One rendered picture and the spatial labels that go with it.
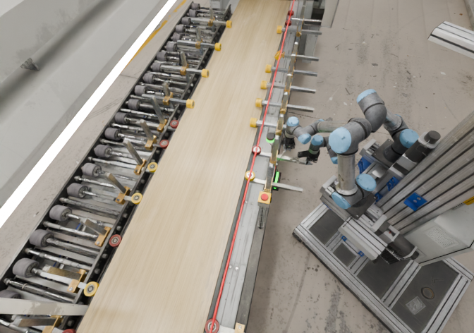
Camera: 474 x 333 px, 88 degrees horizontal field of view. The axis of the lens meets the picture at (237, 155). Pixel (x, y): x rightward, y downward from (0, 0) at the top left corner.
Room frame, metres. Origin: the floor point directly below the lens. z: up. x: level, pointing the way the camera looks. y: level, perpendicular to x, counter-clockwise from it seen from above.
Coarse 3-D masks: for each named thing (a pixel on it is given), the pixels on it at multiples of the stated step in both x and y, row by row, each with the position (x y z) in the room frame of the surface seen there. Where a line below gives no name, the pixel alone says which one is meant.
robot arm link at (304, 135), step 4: (296, 128) 1.01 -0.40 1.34; (300, 128) 1.00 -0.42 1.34; (304, 128) 1.00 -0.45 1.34; (308, 128) 1.00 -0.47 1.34; (312, 128) 1.00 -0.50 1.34; (292, 132) 1.01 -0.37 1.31; (296, 132) 0.99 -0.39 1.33; (300, 132) 0.98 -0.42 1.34; (304, 132) 0.97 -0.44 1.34; (308, 132) 0.98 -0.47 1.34; (312, 132) 0.98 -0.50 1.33; (296, 136) 0.97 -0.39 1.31; (300, 136) 0.95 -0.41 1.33; (304, 136) 0.94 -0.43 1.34; (308, 136) 0.94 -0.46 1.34; (300, 140) 0.93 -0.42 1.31; (304, 140) 0.92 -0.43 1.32; (308, 140) 0.93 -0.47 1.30; (304, 144) 0.92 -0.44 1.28
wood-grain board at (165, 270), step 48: (240, 48) 2.60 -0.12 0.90; (240, 96) 1.81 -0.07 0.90; (192, 144) 1.27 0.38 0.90; (240, 144) 1.23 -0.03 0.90; (192, 192) 0.82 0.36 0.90; (240, 192) 0.79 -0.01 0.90; (144, 240) 0.48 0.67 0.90; (192, 240) 0.46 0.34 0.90; (144, 288) 0.19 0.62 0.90; (192, 288) 0.17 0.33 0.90
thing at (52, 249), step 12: (192, 24) 3.48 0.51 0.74; (192, 48) 2.92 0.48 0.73; (204, 48) 2.89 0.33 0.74; (168, 60) 2.70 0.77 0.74; (168, 72) 2.48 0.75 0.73; (144, 156) 1.29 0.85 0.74; (96, 180) 1.07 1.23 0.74; (96, 204) 0.84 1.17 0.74; (108, 204) 0.84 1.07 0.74; (84, 216) 0.75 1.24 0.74; (96, 216) 0.74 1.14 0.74; (48, 228) 0.67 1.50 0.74; (72, 240) 0.56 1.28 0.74; (84, 240) 0.56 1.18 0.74; (60, 252) 0.48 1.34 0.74; (72, 252) 0.48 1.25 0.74; (36, 276) 0.33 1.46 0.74; (12, 288) 0.26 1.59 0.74; (60, 288) 0.24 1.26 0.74; (36, 300) 0.18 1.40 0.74; (48, 300) 0.18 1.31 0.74
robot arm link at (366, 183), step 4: (356, 176) 0.68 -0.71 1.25; (360, 176) 0.67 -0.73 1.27; (364, 176) 0.67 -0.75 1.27; (368, 176) 0.67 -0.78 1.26; (356, 180) 0.65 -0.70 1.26; (360, 180) 0.64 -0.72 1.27; (364, 180) 0.64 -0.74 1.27; (368, 180) 0.64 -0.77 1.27; (372, 180) 0.64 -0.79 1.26; (356, 184) 0.63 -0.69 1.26; (360, 184) 0.62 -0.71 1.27; (364, 184) 0.62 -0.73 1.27; (368, 184) 0.62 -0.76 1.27; (372, 184) 0.61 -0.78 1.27; (376, 184) 0.62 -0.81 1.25; (360, 188) 0.60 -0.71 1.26; (364, 188) 0.59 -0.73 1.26; (368, 188) 0.59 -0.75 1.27; (372, 188) 0.59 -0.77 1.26; (364, 192) 0.58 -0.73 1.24; (368, 192) 0.58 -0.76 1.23; (364, 196) 0.56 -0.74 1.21
